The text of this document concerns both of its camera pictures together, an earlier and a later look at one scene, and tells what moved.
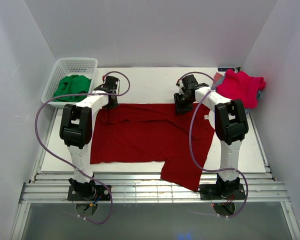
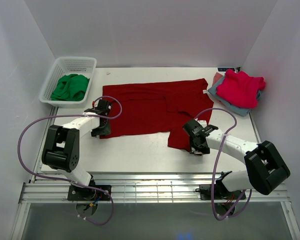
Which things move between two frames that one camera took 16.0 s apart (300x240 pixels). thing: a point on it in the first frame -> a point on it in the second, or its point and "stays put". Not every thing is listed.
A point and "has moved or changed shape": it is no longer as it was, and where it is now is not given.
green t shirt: (72, 84) stays put
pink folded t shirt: (241, 86) stays put
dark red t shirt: (153, 133) has moved or changed shape
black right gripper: (179, 106) -> (194, 149)
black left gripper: (112, 105) -> (106, 131)
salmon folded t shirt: (217, 76) stays put
